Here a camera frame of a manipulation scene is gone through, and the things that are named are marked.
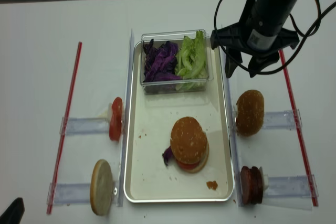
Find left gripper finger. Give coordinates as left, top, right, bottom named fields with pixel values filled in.
left=0, top=197, right=25, bottom=224

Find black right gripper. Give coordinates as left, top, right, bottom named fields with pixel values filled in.
left=211, top=0, right=299, bottom=78

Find sesame top bun front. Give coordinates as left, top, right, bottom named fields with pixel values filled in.
left=170, top=116, right=208, bottom=165

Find sesame bun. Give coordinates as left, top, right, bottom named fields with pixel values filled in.
left=236, top=90, right=265, bottom=137
left=170, top=116, right=208, bottom=165

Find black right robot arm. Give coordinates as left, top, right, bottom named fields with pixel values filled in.
left=211, top=0, right=335, bottom=78

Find green lettuce leaves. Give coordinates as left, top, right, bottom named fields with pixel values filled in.
left=175, top=30, right=208, bottom=92

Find tomato slice on tray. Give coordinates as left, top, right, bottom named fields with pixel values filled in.
left=176, top=160, right=200, bottom=170

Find standing sausage patties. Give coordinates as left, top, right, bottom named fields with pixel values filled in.
left=240, top=166, right=264, bottom=205

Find standing tomato slices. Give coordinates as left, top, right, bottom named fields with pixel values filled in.
left=108, top=97, right=123, bottom=141

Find sesame top bun rear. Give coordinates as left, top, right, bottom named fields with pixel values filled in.
left=236, top=90, right=265, bottom=137

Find left lower clear holder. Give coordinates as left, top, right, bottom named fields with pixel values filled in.
left=46, top=180, right=119, bottom=206

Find clear holder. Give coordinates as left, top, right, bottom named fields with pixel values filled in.
left=263, top=172, right=319, bottom=198
left=64, top=105, right=110, bottom=135
left=46, top=180, right=119, bottom=206
left=230, top=105, right=302, bottom=130

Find clear plastic vegetable container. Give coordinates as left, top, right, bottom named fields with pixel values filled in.
left=139, top=29, right=213, bottom=94

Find left red strip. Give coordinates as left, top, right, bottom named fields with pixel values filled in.
left=46, top=42, right=82, bottom=215

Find red strip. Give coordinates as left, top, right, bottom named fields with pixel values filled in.
left=46, top=42, right=82, bottom=215
left=278, top=49, right=319, bottom=207

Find right upper clear holder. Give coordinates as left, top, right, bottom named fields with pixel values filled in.
left=230, top=105, right=302, bottom=130

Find purple cabbage leaves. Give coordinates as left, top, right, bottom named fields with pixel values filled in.
left=142, top=39, right=181, bottom=82

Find standing pale bun half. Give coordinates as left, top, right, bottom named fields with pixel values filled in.
left=90, top=159, right=113, bottom=216

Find bottom bun on tray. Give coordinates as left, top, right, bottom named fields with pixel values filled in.
left=182, top=144, right=209, bottom=174

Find left upper clear holder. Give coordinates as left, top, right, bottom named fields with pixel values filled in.
left=64, top=105, right=110, bottom=135

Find white pusher block right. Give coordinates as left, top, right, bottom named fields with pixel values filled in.
left=259, top=167, right=269, bottom=191

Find purple cabbage strip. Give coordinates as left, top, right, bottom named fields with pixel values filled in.
left=162, top=146, right=174, bottom=166

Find small food crumb piece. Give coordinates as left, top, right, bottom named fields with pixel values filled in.
left=206, top=180, right=218, bottom=191

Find right lower clear holder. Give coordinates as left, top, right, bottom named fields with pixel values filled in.
left=263, top=172, right=319, bottom=198

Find cream metal serving tray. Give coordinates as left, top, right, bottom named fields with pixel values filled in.
left=123, top=44, right=234, bottom=203

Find right red strip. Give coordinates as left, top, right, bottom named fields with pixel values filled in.
left=278, top=49, right=319, bottom=207

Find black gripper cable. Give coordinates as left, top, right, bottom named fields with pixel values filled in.
left=213, top=0, right=336, bottom=76

